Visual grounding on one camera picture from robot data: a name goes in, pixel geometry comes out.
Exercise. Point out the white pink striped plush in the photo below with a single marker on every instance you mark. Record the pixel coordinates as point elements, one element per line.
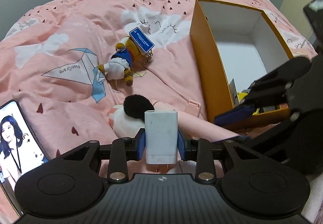
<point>137,108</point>

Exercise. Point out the pink printed blanket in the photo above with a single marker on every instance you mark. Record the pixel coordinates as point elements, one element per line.
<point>63,37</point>

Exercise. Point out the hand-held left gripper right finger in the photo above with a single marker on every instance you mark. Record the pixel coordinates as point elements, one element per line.
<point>182,144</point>

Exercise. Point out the black smartphone with lit screen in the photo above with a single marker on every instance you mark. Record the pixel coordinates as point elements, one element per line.
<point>15,138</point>

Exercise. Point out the yellow toy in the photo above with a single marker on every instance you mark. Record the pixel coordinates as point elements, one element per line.
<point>246,99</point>

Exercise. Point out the plush toy in blue jacket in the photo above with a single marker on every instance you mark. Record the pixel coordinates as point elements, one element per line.
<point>118,62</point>

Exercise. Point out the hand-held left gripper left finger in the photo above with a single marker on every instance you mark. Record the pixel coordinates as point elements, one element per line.
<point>141,144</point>

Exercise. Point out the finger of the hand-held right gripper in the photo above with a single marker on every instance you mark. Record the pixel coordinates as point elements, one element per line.
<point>234,116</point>
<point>275,80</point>

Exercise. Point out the white charger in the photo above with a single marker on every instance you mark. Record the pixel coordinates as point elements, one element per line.
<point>161,135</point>

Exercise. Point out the orange cardboard box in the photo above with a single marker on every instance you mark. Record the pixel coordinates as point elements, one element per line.
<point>209,62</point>

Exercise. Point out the blue tag card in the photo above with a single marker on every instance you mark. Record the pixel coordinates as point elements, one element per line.
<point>141,39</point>

